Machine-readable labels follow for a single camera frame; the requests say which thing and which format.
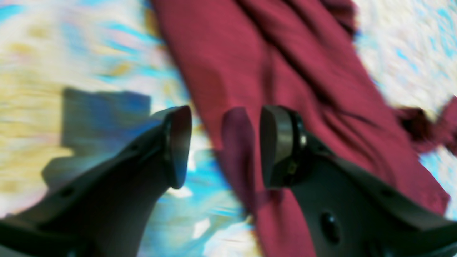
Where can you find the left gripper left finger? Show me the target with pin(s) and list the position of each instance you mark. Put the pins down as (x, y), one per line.
(104, 212)

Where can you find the patterned tile tablecloth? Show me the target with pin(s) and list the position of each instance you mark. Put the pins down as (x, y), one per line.
(81, 79)

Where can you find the maroon t-shirt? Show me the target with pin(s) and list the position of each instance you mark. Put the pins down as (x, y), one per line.
(237, 55)

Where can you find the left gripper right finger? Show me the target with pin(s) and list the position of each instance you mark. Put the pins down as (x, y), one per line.
(349, 212)

